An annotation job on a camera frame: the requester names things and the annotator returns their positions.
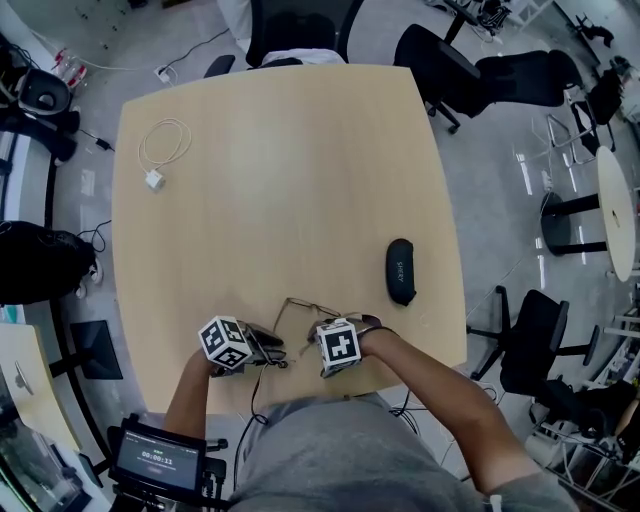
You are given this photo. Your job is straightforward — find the black glasses case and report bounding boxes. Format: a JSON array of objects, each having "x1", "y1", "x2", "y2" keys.
[{"x1": 385, "y1": 238, "x2": 418, "y2": 308}]

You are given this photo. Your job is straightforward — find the light wooden side desk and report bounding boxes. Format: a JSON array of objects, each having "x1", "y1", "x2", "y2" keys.
[{"x1": 0, "y1": 323, "x2": 82, "y2": 453}]

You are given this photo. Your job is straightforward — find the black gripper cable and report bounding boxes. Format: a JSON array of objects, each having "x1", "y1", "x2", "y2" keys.
[{"x1": 233, "y1": 360, "x2": 291, "y2": 494}]

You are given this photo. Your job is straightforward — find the black screen on stand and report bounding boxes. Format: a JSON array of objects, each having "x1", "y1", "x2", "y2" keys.
[{"x1": 106, "y1": 412, "x2": 208, "y2": 495}]

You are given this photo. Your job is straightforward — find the black mesh office chair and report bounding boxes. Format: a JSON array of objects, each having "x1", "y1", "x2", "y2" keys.
[{"x1": 203, "y1": 0, "x2": 367, "y2": 79}]

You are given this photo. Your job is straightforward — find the person's grey shirt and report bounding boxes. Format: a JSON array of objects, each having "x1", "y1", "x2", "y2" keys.
[{"x1": 227, "y1": 393, "x2": 582, "y2": 512}]

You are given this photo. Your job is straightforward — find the round white side table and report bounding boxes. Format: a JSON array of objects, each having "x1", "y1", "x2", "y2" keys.
[{"x1": 539, "y1": 145, "x2": 638, "y2": 284}]

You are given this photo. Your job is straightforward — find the person's left forearm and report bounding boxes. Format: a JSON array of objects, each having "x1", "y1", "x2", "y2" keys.
[{"x1": 163, "y1": 344, "x2": 217, "y2": 442}]

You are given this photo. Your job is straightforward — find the thin metal frame glasses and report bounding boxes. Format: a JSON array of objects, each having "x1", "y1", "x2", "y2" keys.
[{"x1": 272, "y1": 297, "x2": 342, "y2": 372}]

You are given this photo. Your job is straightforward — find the black bag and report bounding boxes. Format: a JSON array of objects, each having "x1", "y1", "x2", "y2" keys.
[{"x1": 0, "y1": 220, "x2": 97, "y2": 307}]

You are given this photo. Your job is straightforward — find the white charger cable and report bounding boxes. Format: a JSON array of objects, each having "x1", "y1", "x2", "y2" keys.
[{"x1": 138, "y1": 117, "x2": 193, "y2": 175}]

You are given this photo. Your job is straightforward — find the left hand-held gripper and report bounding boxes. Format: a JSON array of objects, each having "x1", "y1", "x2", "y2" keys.
[{"x1": 198, "y1": 314, "x2": 291, "y2": 378}]

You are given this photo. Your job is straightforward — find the white sneakers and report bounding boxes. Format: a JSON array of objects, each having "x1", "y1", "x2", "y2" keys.
[{"x1": 74, "y1": 263, "x2": 105, "y2": 300}]

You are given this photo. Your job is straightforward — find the person's right forearm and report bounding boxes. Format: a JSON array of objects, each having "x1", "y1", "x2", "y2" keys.
[{"x1": 360, "y1": 327, "x2": 540, "y2": 497}]

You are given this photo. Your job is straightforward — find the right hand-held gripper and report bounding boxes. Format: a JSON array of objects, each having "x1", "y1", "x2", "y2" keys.
[{"x1": 304, "y1": 314, "x2": 382, "y2": 380}]

